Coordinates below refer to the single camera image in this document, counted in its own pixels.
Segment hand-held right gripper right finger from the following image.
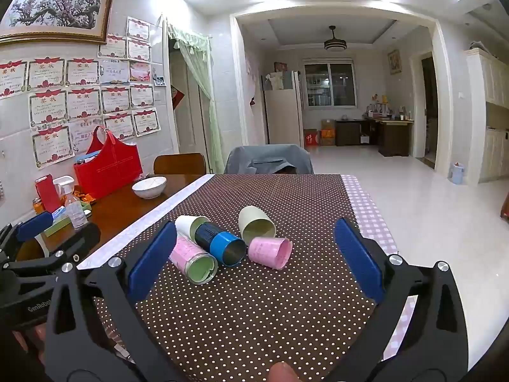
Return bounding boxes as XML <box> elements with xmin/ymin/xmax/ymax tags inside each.
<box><xmin>333</xmin><ymin>218</ymin><xmax>468</xmax><ymax>382</ymax></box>

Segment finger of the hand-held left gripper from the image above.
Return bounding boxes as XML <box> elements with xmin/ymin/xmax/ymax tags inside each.
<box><xmin>0</xmin><ymin>211</ymin><xmax>55</xmax><ymax>265</ymax></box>
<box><xmin>6</xmin><ymin>222</ymin><xmax>102</xmax><ymax>283</ymax></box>

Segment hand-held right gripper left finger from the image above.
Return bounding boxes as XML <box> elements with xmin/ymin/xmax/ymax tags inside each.
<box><xmin>43</xmin><ymin>222</ymin><xmax>187</xmax><ymax>382</ymax></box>

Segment pink cup with green inside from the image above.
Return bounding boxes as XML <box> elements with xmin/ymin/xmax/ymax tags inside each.
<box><xmin>169</xmin><ymin>236</ymin><xmax>219</xmax><ymax>286</ymax></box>

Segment white cup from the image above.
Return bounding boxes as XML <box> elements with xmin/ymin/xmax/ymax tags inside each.
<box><xmin>175</xmin><ymin>215</ymin><xmax>211</xmax><ymax>241</ymax></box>

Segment dark blue cup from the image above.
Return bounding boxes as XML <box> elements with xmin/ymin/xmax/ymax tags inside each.
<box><xmin>194</xmin><ymin>221</ymin><xmax>247</xmax><ymax>267</ymax></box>

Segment pale green cup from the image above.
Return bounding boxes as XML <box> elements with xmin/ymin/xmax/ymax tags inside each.
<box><xmin>238</xmin><ymin>205</ymin><xmax>277</xmax><ymax>246</ymax></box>

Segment person's left hand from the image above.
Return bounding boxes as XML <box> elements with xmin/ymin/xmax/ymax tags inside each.
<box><xmin>22</xmin><ymin>320</ymin><xmax>50</xmax><ymax>367</ymax></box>

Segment person's right hand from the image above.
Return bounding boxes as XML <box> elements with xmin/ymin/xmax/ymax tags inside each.
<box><xmin>267</xmin><ymin>362</ymin><xmax>301</xmax><ymax>382</ymax></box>

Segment green flat box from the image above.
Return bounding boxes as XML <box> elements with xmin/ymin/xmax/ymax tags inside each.
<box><xmin>43</xmin><ymin>206</ymin><xmax>94</xmax><ymax>238</ymax></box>

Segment clear spray bottle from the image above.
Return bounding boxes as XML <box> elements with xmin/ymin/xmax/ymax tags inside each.
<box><xmin>53</xmin><ymin>176</ymin><xmax>82</xmax><ymax>216</ymax></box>

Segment white cloth strip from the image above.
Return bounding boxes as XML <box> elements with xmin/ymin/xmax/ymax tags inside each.
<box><xmin>77</xmin><ymin>174</ymin><xmax>216</xmax><ymax>271</ymax></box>

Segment pink checked tablecloth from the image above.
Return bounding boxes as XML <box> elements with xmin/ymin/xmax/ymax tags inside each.
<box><xmin>341</xmin><ymin>174</ymin><xmax>423</xmax><ymax>361</ymax></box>

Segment white bowl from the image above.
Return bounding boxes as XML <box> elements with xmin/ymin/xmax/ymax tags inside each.
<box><xmin>132</xmin><ymin>176</ymin><xmax>168</xmax><ymax>200</ymax></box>

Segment red bag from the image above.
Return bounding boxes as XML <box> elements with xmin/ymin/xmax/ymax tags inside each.
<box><xmin>73</xmin><ymin>126</ymin><xmax>143</xmax><ymax>200</ymax></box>

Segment wooden chair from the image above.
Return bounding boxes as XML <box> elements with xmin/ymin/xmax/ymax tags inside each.
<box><xmin>153</xmin><ymin>152</ymin><xmax>208</xmax><ymax>176</ymax></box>

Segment brown polka dot tablecloth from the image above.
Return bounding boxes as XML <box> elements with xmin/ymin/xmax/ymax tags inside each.
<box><xmin>93</xmin><ymin>173</ymin><xmax>398</xmax><ymax>382</ymax></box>

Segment dark wooden desk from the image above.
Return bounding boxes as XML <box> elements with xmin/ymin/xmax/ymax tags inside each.
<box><xmin>335</xmin><ymin>116</ymin><xmax>415</xmax><ymax>157</ymax></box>

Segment brown cardboard boxes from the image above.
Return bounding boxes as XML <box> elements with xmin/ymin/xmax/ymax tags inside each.
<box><xmin>320</xmin><ymin>119</ymin><xmax>337</xmax><ymax>146</ymax></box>

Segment grey jacket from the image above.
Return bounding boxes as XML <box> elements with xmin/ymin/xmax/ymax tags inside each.
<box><xmin>224</xmin><ymin>144</ymin><xmax>316</xmax><ymax>175</ymax></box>

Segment white refrigerator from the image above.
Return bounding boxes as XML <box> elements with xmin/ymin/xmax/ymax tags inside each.
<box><xmin>261</xmin><ymin>69</ymin><xmax>305</xmax><ymax>148</ymax></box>

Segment window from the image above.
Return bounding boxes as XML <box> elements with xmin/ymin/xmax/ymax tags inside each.
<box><xmin>304</xmin><ymin>61</ymin><xmax>357</xmax><ymax>108</ymax></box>

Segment green door curtain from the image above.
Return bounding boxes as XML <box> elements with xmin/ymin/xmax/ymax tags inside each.
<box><xmin>167</xmin><ymin>22</ymin><xmax>226</xmax><ymax>174</ymax></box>

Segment framed plum blossom painting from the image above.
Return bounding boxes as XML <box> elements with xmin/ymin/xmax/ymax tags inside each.
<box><xmin>0</xmin><ymin>0</ymin><xmax>118</xmax><ymax>46</ymax></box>

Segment white cabinet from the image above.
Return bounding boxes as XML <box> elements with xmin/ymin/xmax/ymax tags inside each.
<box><xmin>465</xmin><ymin>48</ymin><xmax>509</xmax><ymax>184</ymax></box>

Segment ceiling fan lamp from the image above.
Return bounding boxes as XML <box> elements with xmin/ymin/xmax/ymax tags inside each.
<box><xmin>323</xmin><ymin>25</ymin><xmax>350</xmax><ymax>52</ymax></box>

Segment wall of award certificates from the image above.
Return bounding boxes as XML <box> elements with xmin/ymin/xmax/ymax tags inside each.
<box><xmin>0</xmin><ymin>16</ymin><xmax>164</xmax><ymax>170</ymax></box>

